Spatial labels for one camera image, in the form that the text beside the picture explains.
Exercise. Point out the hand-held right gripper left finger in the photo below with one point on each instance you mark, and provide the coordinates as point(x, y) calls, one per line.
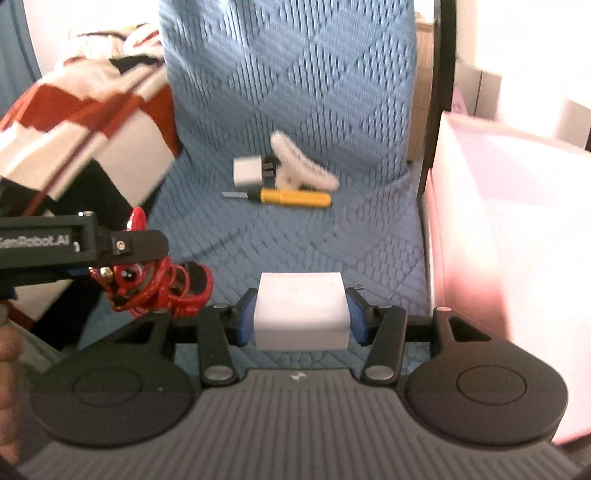
point(246, 319)

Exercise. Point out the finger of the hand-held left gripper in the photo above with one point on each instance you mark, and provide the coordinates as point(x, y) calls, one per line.
point(138, 247)

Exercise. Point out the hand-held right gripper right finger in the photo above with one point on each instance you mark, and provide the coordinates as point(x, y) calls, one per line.
point(358, 319)

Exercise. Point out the white foam cube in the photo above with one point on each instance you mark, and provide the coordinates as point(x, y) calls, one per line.
point(300, 311)

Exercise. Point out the person's left hand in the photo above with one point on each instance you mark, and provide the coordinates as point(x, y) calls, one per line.
point(7, 350)

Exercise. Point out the red and white checkered cloth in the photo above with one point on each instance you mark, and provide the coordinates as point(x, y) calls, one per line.
point(78, 124)

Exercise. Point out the white power adapter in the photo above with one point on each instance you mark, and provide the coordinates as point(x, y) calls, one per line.
point(249, 171)

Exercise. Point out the white hair claw clip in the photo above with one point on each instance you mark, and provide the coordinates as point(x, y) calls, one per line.
point(302, 168)

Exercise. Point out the white plastic bin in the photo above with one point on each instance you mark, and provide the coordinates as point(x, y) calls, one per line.
point(508, 230)

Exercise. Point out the blue textured chair cover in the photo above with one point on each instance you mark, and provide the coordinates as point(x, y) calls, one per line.
point(295, 92)

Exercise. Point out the cardboard box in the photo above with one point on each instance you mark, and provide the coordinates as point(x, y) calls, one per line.
point(478, 90)

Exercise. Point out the black chair frame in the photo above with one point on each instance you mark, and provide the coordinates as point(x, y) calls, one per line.
point(443, 69)

